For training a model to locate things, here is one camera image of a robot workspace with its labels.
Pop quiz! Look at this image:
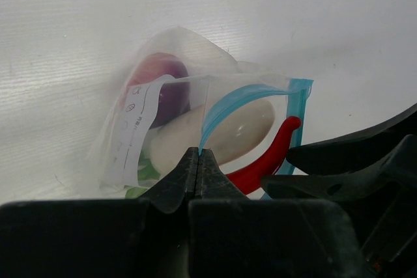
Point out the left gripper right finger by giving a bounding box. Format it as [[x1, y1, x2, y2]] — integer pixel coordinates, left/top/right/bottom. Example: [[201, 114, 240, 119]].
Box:
[[194, 149, 248, 201]]

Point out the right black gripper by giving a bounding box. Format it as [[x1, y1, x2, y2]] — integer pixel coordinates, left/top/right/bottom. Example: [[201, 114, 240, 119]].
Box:
[[261, 105, 416, 277]]

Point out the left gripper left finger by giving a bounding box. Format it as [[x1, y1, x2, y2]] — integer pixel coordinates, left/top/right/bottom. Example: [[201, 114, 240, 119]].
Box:
[[139, 147, 199, 213]]

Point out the red chili pepper toy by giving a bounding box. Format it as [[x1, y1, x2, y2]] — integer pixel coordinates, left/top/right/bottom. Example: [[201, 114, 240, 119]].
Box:
[[226, 116, 302, 195]]

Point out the white radish toy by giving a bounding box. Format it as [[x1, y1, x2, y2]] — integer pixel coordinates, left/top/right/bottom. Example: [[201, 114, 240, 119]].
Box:
[[125, 98, 278, 199]]

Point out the purple onion toy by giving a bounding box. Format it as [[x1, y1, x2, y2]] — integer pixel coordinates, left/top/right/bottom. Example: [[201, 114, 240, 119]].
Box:
[[126, 53, 190, 128]]

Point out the clear zip top bag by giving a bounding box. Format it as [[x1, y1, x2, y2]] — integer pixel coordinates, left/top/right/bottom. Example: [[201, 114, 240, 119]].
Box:
[[82, 27, 313, 198]]

